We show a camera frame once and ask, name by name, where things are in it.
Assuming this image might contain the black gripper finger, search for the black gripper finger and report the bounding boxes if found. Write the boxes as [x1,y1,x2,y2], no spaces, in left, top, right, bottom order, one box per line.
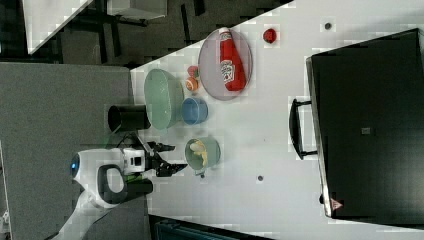
[156,163,187,177]
[148,141,175,152]

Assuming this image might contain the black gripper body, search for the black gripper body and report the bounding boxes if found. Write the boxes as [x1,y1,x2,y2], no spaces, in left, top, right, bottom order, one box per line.
[145,147,167,171]

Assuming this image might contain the peeled toy banana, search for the peeled toy banana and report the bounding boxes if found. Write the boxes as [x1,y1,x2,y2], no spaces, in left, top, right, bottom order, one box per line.
[190,140,207,167]

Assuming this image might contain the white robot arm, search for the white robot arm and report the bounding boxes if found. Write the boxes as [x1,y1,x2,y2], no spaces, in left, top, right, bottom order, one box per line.
[46,142,185,240]

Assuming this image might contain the green mug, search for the green mug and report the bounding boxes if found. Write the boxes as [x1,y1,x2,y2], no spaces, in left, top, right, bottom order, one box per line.
[185,137,221,177]

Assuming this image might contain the black cylindrical container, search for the black cylindrical container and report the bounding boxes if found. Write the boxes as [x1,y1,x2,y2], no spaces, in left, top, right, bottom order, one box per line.
[107,105,151,132]

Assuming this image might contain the green perforated colander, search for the green perforated colander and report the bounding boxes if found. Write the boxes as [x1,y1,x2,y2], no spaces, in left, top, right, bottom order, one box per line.
[144,69,184,130]

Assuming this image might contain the blue bowl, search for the blue bowl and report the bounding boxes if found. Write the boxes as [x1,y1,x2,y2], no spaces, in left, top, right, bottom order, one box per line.
[181,98,208,125]

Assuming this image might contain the toy orange half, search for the toy orange half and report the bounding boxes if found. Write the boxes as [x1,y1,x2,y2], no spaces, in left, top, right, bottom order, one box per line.
[185,77,199,91]

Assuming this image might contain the toy strawberry large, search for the toy strawberry large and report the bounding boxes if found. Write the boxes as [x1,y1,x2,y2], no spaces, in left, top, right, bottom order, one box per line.
[187,66,199,78]

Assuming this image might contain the purple round plate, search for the purple round plate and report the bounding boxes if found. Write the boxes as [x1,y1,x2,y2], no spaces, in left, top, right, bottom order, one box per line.
[198,30,253,101]

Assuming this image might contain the red ketchup bottle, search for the red ketchup bottle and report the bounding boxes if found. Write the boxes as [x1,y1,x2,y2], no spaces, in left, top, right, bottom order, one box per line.
[219,27,246,92]

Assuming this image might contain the small red toy strawberry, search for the small red toy strawberry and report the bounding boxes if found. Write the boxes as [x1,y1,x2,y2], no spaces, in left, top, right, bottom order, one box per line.
[263,28,277,44]

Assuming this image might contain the black toaster oven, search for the black toaster oven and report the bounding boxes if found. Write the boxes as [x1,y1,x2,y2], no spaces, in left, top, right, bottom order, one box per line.
[305,28,424,229]

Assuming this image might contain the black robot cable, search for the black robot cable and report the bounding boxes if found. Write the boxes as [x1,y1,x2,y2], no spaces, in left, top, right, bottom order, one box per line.
[113,131,148,151]

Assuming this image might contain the blue metal frame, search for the blue metal frame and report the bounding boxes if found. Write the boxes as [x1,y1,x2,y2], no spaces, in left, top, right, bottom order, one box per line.
[149,214,271,240]

